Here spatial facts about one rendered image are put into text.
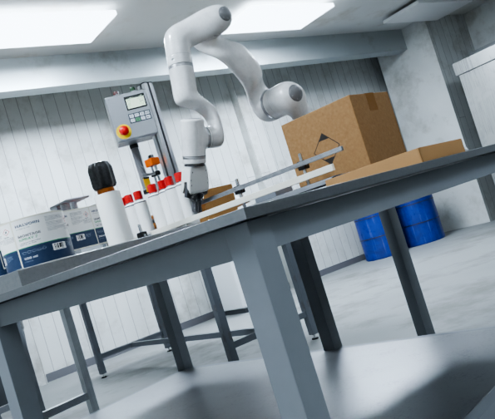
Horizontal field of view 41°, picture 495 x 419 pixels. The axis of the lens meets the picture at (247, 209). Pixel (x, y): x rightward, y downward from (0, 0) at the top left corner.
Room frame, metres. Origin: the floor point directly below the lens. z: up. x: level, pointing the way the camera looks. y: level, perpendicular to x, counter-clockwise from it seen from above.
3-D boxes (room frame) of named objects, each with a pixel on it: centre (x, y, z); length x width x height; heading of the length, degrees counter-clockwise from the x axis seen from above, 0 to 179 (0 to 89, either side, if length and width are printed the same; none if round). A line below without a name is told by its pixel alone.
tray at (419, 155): (1.84, -0.43, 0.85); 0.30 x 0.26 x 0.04; 48
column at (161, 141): (2.65, 0.25, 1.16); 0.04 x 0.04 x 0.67; 48
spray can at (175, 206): (2.44, 0.25, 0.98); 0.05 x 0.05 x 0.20
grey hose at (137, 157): (2.69, 0.37, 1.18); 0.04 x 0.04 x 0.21
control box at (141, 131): (2.64, 0.34, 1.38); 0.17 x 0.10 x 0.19; 103
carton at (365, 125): (2.27, -0.39, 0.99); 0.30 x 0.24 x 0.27; 47
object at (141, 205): (2.59, 0.39, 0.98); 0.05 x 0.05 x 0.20
